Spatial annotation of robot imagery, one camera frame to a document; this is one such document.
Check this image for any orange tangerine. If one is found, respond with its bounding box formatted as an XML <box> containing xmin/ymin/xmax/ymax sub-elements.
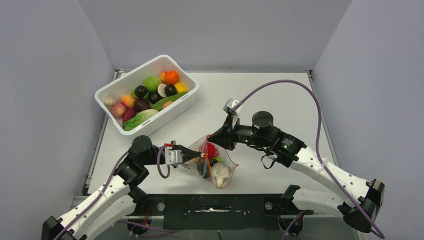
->
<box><xmin>164</xmin><ymin>70</ymin><xmax>180</xmax><ymax>85</ymax></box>

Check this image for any lime green fruit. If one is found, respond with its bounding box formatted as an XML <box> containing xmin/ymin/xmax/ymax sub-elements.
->
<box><xmin>212</xmin><ymin>157</ymin><xmax>223</xmax><ymax>164</ymax></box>

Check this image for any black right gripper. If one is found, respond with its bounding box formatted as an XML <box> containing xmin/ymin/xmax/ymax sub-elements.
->
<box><xmin>208</xmin><ymin>115</ymin><xmax>269</xmax><ymax>151</ymax></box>

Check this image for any black mounting plate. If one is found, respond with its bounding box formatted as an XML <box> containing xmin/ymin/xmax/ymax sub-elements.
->
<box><xmin>135</xmin><ymin>194</ymin><xmax>301</xmax><ymax>231</ymax></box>

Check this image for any dark purple plum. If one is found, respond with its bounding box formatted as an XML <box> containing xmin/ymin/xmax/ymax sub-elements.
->
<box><xmin>164</xmin><ymin>84</ymin><xmax>178</xmax><ymax>97</ymax></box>

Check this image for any white mushroom slice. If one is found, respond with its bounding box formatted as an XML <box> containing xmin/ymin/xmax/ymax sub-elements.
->
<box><xmin>157</xmin><ymin>83</ymin><xmax>167</xmax><ymax>98</ymax></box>

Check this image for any dark grape bunch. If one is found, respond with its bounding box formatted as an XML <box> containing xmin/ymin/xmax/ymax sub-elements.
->
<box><xmin>196</xmin><ymin>157</ymin><xmax>211</xmax><ymax>179</ymax></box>

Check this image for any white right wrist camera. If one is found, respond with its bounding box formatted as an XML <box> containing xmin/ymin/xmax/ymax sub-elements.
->
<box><xmin>223</xmin><ymin>98</ymin><xmax>243</xmax><ymax>128</ymax></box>

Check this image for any green lettuce leaf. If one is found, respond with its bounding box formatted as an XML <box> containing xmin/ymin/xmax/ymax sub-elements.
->
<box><xmin>123</xmin><ymin>109</ymin><xmax>159</xmax><ymax>131</ymax></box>

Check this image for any clear zip top bag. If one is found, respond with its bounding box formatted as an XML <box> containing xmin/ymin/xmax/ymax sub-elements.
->
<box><xmin>183</xmin><ymin>134</ymin><xmax>239</xmax><ymax>190</ymax></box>

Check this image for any dark purple mangosteen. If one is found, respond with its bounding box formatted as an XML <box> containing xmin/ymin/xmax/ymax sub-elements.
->
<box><xmin>133</xmin><ymin>85</ymin><xmax>149</xmax><ymax>99</ymax></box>

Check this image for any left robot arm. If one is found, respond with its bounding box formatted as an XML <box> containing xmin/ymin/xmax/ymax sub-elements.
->
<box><xmin>41</xmin><ymin>135</ymin><xmax>205</xmax><ymax>240</ymax></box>

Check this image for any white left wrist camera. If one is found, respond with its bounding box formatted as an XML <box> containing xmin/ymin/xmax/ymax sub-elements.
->
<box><xmin>164</xmin><ymin>148</ymin><xmax>183</xmax><ymax>166</ymax></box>

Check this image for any white garlic bulb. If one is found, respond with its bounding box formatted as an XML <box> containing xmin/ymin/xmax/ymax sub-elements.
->
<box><xmin>103</xmin><ymin>94</ymin><xmax>116</xmax><ymax>107</ymax></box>

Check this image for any white plastic food bin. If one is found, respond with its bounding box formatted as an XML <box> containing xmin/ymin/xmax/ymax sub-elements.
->
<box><xmin>94</xmin><ymin>54</ymin><xmax>200</xmax><ymax>136</ymax></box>

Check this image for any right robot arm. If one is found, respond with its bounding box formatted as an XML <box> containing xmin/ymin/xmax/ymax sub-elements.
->
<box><xmin>207</xmin><ymin>111</ymin><xmax>385</xmax><ymax>233</ymax></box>

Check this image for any pink apple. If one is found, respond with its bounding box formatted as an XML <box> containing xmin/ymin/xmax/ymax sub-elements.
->
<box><xmin>110</xmin><ymin>103</ymin><xmax>127</xmax><ymax>119</ymax></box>

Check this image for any purple sweet potato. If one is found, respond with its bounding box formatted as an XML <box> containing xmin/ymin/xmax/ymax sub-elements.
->
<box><xmin>122</xmin><ymin>108</ymin><xmax>137</xmax><ymax>124</ymax></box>

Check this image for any yellow lemon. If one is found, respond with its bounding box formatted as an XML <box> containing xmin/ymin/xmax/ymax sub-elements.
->
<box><xmin>174</xmin><ymin>82</ymin><xmax>189</xmax><ymax>93</ymax></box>

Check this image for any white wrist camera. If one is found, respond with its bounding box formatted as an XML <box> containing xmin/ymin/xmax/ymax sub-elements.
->
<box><xmin>164</xmin><ymin>148</ymin><xmax>183</xmax><ymax>166</ymax></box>
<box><xmin>223</xmin><ymin>98</ymin><xmax>243</xmax><ymax>128</ymax></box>

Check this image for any orange peach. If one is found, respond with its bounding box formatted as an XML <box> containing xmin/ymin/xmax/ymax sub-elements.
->
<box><xmin>120</xmin><ymin>94</ymin><xmax>136</xmax><ymax>109</ymax></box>

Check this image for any peach fruit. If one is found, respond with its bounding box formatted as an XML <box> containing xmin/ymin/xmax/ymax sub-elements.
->
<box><xmin>162</xmin><ymin>101</ymin><xmax>173</xmax><ymax>109</ymax></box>

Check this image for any green cabbage ball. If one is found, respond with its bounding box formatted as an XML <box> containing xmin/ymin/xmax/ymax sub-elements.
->
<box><xmin>142</xmin><ymin>75</ymin><xmax>162</xmax><ymax>93</ymax></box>

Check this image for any green cucumber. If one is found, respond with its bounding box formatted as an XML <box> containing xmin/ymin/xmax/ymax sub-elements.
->
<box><xmin>150</xmin><ymin>91</ymin><xmax>188</xmax><ymax>111</ymax></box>

